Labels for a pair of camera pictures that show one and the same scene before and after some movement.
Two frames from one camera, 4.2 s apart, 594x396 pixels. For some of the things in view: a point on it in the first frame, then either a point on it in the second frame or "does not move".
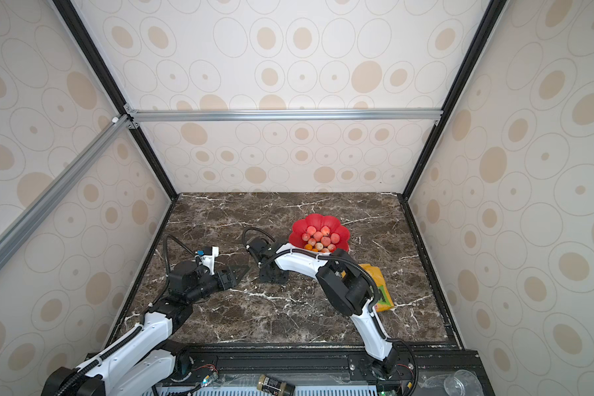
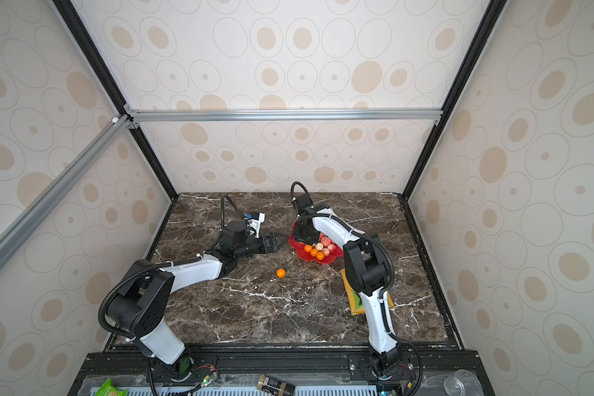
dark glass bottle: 275,387 does not move
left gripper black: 230,275 → 273,247
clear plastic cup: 464,383 does not move
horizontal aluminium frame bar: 280,116 does not move
